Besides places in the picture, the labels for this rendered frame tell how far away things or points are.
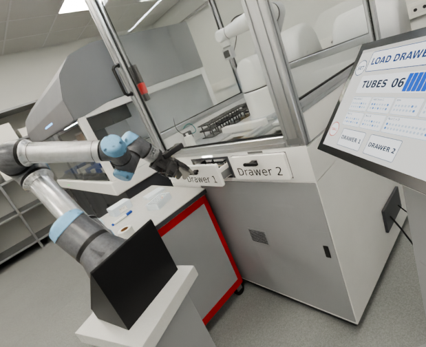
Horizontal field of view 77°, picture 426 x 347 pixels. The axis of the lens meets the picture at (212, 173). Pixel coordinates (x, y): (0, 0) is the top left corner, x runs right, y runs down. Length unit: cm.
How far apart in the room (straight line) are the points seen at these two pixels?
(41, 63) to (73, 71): 362
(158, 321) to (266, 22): 91
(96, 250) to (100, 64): 147
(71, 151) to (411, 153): 95
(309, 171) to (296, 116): 21
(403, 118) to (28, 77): 529
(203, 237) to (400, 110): 113
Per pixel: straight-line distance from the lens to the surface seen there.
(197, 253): 151
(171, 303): 85
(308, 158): 101
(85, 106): 196
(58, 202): 112
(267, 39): 95
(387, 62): 79
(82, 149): 102
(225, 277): 170
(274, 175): 110
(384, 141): 68
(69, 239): 89
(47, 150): 107
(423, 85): 68
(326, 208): 112
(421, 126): 63
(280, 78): 95
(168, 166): 118
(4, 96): 539
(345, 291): 137
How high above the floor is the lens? 126
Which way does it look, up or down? 18 degrees down
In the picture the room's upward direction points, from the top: 23 degrees counter-clockwise
